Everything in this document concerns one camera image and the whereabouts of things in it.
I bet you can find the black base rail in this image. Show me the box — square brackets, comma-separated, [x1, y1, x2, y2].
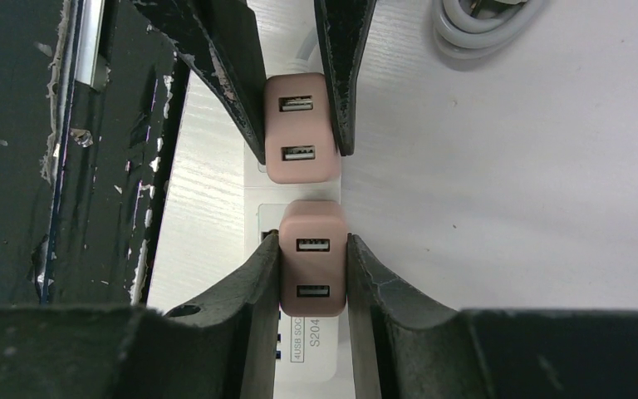
[0, 1, 189, 307]

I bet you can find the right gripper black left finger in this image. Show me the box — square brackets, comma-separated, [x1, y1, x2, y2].
[0, 232, 280, 398]

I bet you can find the pink plug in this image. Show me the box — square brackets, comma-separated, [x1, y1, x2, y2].
[278, 200, 348, 318]
[264, 72, 341, 185]

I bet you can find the grey cable of white strip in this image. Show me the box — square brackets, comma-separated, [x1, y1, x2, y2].
[294, 0, 552, 72]

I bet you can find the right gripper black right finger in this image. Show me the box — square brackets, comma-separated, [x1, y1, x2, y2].
[347, 235, 638, 398]

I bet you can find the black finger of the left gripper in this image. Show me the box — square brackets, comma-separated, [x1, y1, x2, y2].
[313, 0, 376, 156]
[133, 0, 266, 165]

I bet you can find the long white power strip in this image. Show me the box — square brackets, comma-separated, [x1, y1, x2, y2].
[145, 71, 347, 399]

